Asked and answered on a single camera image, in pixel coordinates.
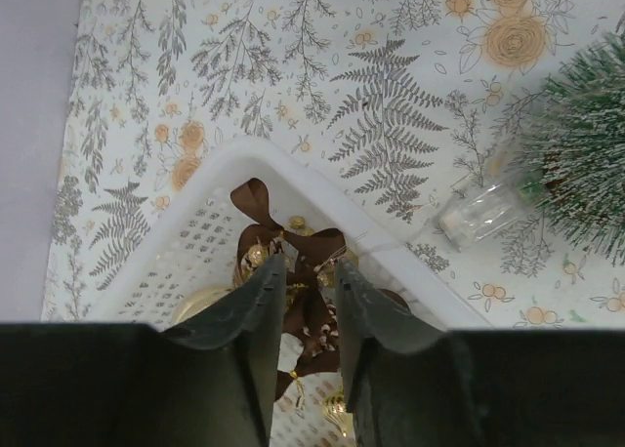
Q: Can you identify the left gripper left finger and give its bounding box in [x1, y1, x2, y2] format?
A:
[1, 256, 286, 446]

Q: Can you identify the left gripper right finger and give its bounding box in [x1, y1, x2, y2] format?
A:
[335, 260, 624, 446]

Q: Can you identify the clear plastic light battery case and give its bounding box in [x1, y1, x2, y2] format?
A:
[436, 183, 522, 250]

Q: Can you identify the floral patterned table mat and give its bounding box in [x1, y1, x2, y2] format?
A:
[41, 0, 624, 328]

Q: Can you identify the white plastic basket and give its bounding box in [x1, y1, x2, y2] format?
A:
[111, 135, 494, 447]

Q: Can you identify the small green christmas tree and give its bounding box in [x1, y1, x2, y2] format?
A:
[519, 33, 624, 265]

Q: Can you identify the small gold bauble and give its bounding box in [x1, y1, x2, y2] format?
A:
[322, 388, 354, 438]

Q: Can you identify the large gold striped bauble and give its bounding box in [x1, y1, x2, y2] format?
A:
[171, 286, 231, 325]

